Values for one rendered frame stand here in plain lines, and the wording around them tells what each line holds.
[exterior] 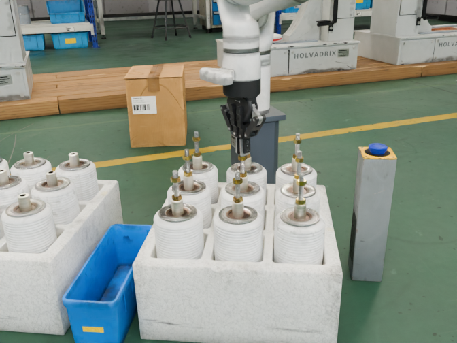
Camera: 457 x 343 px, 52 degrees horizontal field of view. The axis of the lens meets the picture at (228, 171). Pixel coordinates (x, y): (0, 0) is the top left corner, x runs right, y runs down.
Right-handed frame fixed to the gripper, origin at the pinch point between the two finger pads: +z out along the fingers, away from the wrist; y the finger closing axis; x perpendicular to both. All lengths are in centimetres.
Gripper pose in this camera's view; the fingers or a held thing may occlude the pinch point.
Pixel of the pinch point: (242, 145)
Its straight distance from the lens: 97.7
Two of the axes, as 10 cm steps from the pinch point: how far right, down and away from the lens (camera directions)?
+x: -8.3, 2.4, -5.1
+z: 0.2, 9.2, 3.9
